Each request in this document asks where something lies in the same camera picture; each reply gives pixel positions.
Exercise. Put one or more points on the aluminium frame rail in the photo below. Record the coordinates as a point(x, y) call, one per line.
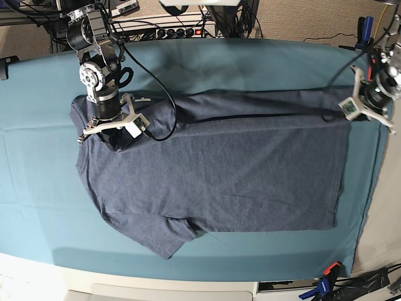
point(9, 18)

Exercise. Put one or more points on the blue clamp top right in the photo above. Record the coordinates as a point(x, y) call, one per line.
point(364, 30)

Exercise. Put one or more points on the teal table cloth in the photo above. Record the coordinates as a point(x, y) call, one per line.
point(47, 216)

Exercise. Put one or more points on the orange black clamp top right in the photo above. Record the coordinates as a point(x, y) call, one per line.
point(371, 67)

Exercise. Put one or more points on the blue orange clamp bottom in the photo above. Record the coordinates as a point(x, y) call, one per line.
point(325, 284)

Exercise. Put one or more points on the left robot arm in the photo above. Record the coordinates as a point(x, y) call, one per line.
point(389, 51)

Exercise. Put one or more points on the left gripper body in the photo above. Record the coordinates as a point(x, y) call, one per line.
point(371, 99)

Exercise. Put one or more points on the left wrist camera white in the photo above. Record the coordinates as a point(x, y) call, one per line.
point(349, 108)

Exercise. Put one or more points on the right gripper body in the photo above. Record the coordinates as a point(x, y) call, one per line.
point(113, 113)

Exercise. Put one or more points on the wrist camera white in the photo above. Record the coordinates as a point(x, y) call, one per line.
point(349, 108)
point(137, 126)

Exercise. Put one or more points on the blue-grey heathered T-shirt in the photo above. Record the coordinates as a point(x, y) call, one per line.
point(238, 162)

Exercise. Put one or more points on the power strip with red switch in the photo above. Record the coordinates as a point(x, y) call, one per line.
point(202, 31)

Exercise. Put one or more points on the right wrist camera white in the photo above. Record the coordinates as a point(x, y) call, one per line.
point(137, 126)

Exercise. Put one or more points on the black clamp left edge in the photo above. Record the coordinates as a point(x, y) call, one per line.
point(4, 66)

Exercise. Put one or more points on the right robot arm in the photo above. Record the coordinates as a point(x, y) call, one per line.
point(100, 54)

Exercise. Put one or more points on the black plastic bag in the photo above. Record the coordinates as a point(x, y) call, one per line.
point(364, 284)

